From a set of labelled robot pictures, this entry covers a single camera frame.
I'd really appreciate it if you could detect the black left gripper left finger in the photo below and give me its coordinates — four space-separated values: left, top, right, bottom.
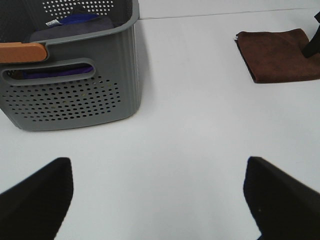
0 157 74 240

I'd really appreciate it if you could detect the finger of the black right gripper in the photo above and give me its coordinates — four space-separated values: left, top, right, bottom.
301 27 320 57

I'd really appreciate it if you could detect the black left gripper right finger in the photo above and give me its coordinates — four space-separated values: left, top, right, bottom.
243 156 320 240

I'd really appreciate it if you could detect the brown towel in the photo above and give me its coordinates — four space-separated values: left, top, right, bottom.
235 28 320 84

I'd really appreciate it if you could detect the purple cloth in basket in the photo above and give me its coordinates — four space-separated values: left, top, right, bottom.
15 13 98 80

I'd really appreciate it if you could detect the grey perforated plastic basket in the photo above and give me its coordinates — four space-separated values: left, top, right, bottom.
0 0 140 131

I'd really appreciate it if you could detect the grey cloth in basket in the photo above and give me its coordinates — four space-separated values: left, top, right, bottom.
25 16 115 42

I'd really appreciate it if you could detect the orange basket handle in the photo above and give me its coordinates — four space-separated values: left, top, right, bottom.
0 42 48 64

